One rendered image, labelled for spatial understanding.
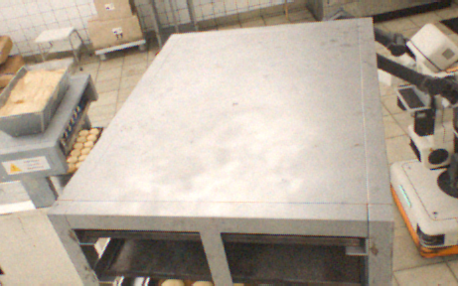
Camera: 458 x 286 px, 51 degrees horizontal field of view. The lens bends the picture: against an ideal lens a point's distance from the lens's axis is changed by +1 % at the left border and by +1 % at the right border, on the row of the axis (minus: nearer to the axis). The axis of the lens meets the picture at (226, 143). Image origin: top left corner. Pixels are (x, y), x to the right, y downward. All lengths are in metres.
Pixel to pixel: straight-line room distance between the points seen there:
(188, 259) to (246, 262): 0.10
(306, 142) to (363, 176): 0.11
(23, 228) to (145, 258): 1.86
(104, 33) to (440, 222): 4.37
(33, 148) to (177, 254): 1.55
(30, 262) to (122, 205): 2.14
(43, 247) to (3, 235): 0.20
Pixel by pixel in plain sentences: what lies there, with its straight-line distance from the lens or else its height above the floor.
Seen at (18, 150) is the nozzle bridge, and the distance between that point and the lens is 2.32.
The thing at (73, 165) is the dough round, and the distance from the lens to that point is 2.55.
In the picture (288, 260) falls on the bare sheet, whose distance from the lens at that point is 0.76.
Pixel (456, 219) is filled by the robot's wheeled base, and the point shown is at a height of 0.28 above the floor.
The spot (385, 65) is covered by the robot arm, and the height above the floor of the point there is 1.25.
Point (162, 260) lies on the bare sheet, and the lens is 0.81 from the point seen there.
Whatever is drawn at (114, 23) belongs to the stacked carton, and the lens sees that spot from 5.91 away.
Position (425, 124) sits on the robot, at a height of 0.83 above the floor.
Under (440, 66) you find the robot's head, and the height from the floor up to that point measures 1.13.
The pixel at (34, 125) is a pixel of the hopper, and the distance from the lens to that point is 2.34.
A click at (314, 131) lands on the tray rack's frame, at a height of 1.82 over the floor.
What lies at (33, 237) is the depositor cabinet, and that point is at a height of 0.65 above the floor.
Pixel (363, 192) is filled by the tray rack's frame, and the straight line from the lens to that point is 0.65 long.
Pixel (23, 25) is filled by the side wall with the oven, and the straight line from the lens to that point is 6.64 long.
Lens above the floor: 2.25
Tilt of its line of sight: 34 degrees down
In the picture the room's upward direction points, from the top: 12 degrees counter-clockwise
